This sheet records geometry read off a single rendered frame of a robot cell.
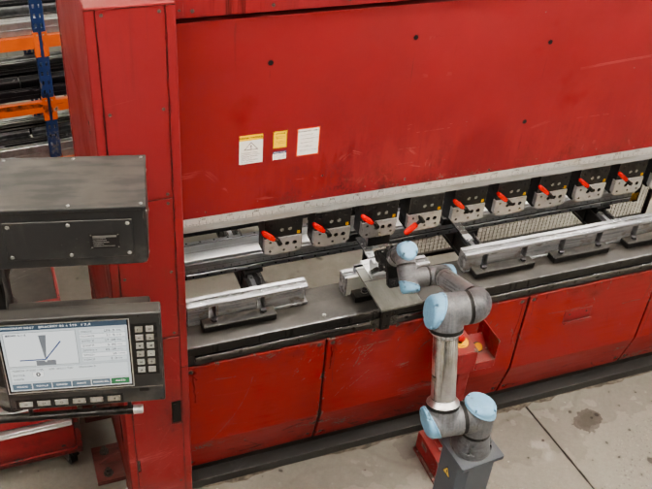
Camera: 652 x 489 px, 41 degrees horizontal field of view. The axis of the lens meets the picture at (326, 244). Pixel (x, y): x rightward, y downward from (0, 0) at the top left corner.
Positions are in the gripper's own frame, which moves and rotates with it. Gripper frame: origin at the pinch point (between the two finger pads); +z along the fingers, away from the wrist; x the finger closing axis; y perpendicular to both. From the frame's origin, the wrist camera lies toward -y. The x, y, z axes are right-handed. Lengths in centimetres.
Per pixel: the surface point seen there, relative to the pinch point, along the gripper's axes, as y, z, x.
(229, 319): -6, 8, 63
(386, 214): 19.5, -18.7, -1.5
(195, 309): 0, 6, 75
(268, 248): 15, -14, 47
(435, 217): 15.8, -14.0, -24.0
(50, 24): 157, 78, 104
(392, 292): -9.9, -7.6, -0.7
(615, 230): -1, 7, -122
